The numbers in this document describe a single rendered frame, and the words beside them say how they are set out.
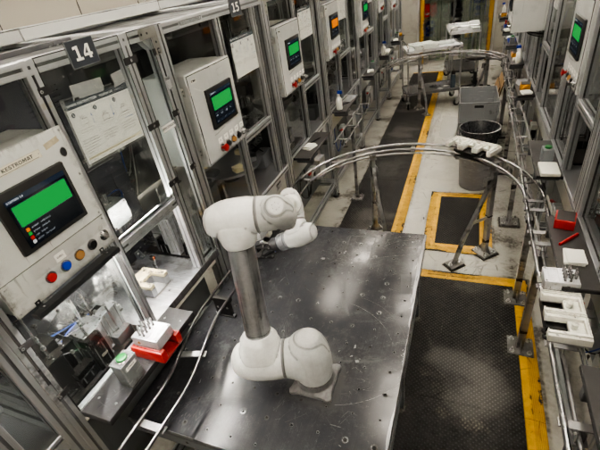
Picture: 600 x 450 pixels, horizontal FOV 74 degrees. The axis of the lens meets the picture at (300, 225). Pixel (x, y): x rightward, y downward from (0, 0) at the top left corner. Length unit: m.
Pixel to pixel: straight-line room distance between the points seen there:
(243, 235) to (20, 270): 0.68
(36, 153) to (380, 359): 1.50
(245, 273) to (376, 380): 0.72
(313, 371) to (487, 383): 1.30
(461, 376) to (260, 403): 1.32
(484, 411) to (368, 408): 0.99
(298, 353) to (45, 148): 1.10
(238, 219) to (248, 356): 0.56
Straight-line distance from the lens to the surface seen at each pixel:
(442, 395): 2.58
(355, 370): 1.82
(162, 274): 2.10
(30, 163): 1.47
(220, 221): 1.38
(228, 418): 1.80
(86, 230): 1.60
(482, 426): 2.52
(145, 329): 1.75
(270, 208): 1.32
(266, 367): 1.64
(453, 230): 3.77
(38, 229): 1.46
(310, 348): 1.58
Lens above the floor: 2.15
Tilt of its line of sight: 33 degrees down
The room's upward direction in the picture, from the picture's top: 10 degrees counter-clockwise
